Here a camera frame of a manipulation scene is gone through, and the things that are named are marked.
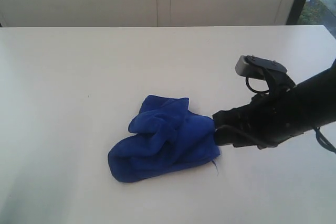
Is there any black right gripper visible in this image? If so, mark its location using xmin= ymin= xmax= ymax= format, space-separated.
xmin=212 ymin=93 xmax=319 ymax=149

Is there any blue towel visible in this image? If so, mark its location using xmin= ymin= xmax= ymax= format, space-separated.
xmin=108 ymin=95 xmax=221 ymax=183

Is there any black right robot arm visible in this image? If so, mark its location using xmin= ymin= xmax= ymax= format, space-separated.
xmin=213 ymin=56 xmax=335 ymax=153

